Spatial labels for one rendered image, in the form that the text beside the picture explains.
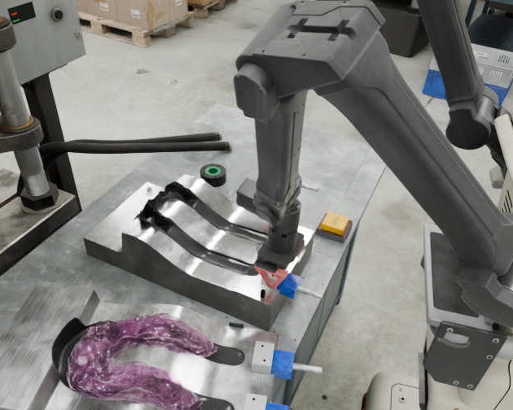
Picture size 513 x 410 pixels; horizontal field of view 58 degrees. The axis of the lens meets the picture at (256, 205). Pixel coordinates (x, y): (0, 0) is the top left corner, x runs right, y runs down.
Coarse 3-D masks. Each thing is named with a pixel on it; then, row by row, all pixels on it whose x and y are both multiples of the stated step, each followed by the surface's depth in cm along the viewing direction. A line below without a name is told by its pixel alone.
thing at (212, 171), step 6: (204, 168) 142; (210, 168) 143; (216, 168) 143; (222, 168) 143; (204, 174) 140; (210, 174) 140; (216, 174) 140; (222, 174) 140; (204, 180) 140; (210, 180) 139; (216, 180) 139; (222, 180) 141; (216, 186) 141
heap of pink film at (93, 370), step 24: (96, 336) 87; (120, 336) 88; (144, 336) 86; (168, 336) 86; (192, 336) 88; (72, 360) 83; (96, 360) 82; (72, 384) 82; (96, 384) 80; (120, 384) 79; (144, 384) 78; (168, 384) 80; (168, 408) 78; (192, 408) 80
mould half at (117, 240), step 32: (128, 224) 118; (192, 224) 111; (256, 224) 116; (96, 256) 115; (128, 256) 109; (160, 256) 103; (192, 256) 106; (192, 288) 105; (224, 288) 99; (256, 288) 99; (256, 320) 101
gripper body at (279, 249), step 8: (272, 232) 90; (296, 232) 90; (272, 240) 91; (280, 240) 89; (288, 240) 90; (296, 240) 95; (264, 248) 93; (272, 248) 92; (280, 248) 91; (288, 248) 91; (296, 248) 93; (256, 256) 92; (264, 256) 91; (272, 256) 91; (280, 256) 91; (288, 256) 91; (280, 264) 90
